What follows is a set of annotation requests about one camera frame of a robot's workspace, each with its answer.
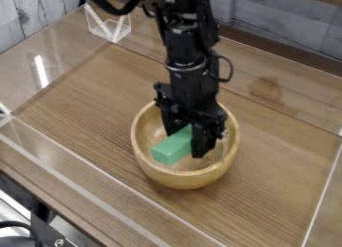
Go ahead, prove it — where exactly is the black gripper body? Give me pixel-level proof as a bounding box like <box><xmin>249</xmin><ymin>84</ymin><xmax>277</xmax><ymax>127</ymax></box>
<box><xmin>154</xmin><ymin>61</ymin><xmax>227</xmax><ymax>139</ymax></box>

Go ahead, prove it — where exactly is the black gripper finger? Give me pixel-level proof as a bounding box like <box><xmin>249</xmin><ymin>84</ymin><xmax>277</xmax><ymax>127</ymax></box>
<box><xmin>162</xmin><ymin>111</ymin><xmax>189</xmax><ymax>135</ymax></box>
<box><xmin>191</xmin><ymin>123</ymin><xmax>217</xmax><ymax>158</ymax></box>

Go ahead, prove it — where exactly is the green rectangular block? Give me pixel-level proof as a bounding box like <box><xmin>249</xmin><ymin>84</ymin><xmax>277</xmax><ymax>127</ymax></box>
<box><xmin>151</xmin><ymin>125</ymin><xmax>193</xmax><ymax>166</ymax></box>

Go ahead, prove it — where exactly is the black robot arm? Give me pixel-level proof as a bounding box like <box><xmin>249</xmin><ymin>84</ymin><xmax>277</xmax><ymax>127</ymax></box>
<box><xmin>91</xmin><ymin>0</ymin><xmax>230</xmax><ymax>158</ymax></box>

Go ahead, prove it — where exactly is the wooden bowl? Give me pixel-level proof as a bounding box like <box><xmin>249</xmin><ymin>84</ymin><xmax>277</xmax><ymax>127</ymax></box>
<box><xmin>131</xmin><ymin>102</ymin><xmax>241</xmax><ymax>190</ymax></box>

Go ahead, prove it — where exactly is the clear acrylic tray wall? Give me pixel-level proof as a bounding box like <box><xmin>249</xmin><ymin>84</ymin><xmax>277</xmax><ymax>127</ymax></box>
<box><xmin>0</xmin><ymin>11</ymin><xmax>342</xmax><ymax>247</ymax></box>

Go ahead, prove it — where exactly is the clear acrylic corner bracket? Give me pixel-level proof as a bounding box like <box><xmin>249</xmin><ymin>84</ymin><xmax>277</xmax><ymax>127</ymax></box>
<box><xmin>84</xmin><ymin>4</ymin><xmax>131</xmax><ymax>43</ymax></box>

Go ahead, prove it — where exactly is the black metal stand bracket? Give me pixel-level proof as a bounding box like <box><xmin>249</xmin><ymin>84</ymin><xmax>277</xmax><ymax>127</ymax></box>
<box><xmin>31</xmin><ymin>214</ymin><xmax>74</xmax><ymax>247</ymax></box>

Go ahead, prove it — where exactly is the black cable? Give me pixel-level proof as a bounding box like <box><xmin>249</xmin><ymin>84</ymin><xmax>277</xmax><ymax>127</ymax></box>
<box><xmin>0</xmin><ymin>220</ymin><xmax>35</xmax><ymax>239</ymax></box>

